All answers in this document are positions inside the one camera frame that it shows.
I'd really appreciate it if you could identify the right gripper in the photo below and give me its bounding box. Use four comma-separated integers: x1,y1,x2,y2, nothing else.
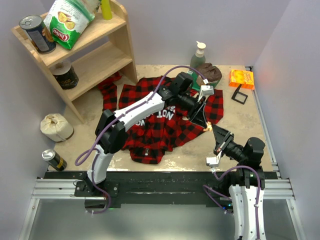
212,124,248,163

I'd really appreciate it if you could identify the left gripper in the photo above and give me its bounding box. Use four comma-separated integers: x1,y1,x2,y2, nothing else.
177,91,208,128

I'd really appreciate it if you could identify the orange leaf brooch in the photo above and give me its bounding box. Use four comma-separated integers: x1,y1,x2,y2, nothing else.
203,122,213,132

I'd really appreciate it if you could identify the red black plaid shirt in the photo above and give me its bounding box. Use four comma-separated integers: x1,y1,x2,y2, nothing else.
97,73,224,165

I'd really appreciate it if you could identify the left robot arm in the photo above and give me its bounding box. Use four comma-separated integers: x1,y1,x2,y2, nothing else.
85,72,207,197

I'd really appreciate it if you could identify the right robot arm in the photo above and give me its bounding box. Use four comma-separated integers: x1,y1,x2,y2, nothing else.
206,125,267,240

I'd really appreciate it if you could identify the green pouch with brown top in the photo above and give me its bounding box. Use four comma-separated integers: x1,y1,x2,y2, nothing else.
188,62,222,91

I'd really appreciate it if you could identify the green soap dispenser bottle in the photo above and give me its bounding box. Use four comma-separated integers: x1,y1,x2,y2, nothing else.
189,41,206,69

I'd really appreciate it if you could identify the orange snack box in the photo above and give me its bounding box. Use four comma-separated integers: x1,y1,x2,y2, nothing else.
228,69,255,90

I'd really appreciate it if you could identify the wooden shelf unit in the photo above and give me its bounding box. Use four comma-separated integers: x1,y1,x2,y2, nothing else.
11,0,138,122

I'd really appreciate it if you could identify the yellow bottle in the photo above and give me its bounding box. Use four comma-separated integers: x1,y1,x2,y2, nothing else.
100,0,113,20

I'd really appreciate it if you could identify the black paper-topped jar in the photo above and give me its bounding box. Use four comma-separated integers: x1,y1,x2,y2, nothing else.
50,59,79,90

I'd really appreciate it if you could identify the white cloth sack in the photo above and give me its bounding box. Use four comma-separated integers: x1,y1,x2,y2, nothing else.
40,113,74,143

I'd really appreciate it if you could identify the black gold drink can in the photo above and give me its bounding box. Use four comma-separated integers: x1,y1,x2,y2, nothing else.
41,149,68,172

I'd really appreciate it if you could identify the green chips bag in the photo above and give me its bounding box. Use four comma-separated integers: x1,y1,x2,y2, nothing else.
44,0,101,50

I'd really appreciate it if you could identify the blue tin can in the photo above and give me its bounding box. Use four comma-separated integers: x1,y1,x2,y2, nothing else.
19,15,56,54

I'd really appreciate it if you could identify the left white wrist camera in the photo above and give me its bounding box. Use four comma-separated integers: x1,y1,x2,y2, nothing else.
198,85,214,102

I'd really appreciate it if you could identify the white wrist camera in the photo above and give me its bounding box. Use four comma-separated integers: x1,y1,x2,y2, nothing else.
205,151,223,168
198,85,214,102

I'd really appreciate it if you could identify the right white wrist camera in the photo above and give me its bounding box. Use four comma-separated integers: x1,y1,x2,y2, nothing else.
205,151,223,168

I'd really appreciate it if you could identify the black square frame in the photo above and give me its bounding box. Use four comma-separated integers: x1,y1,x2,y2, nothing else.
231,84,248,105

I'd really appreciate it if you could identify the aluminium rail frame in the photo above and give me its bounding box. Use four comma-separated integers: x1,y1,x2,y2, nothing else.
18,170,306,240

